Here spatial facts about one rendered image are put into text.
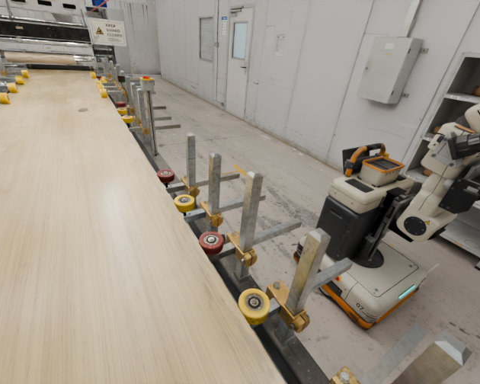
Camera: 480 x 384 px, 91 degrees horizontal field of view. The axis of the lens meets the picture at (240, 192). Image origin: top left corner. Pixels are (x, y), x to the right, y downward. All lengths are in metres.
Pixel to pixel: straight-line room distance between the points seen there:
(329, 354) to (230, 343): 1.15
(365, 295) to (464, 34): 2.48
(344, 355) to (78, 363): 1.41
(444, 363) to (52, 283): 0.80
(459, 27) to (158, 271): 3.13
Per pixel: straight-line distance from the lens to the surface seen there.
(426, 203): 1.49
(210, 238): 0.78
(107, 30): 4.76
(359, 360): 1.77
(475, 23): 3.20
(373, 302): 1.67
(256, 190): 0.68
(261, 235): 0.91
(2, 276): 0.88
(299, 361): 0.84
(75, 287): 0.76
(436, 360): 0.50
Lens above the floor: 1.45
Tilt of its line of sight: 32 degrees down
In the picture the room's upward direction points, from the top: 6 degrees clockwise
